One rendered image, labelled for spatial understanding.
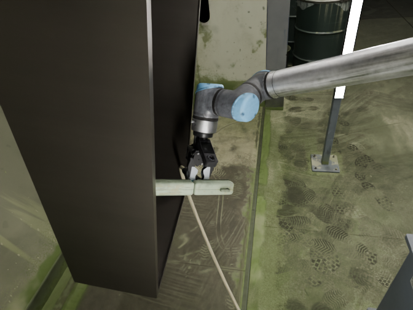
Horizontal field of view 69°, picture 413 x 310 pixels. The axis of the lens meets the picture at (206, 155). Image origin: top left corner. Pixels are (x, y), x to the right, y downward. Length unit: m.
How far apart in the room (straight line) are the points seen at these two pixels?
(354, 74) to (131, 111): 0.57
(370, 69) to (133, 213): 0.73
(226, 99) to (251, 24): 1.90
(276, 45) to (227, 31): 0.46
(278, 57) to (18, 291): 2.54
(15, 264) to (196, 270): 0.97
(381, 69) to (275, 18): 2.00
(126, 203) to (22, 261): 1.18
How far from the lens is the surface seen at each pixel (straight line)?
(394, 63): 0.85
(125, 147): 0.72
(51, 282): 2.06
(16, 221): 2.01
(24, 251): 1.99
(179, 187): 1.01
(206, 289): 1.80
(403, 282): 1.46
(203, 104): 1.00
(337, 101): 2.19
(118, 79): 0.63
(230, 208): 2.11
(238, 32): 2.84
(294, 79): 0.95
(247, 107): 0.93
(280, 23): 2.80
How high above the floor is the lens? 1.65
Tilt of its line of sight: 39 degrees down
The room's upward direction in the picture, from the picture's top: 8 degrees counter-clockwise
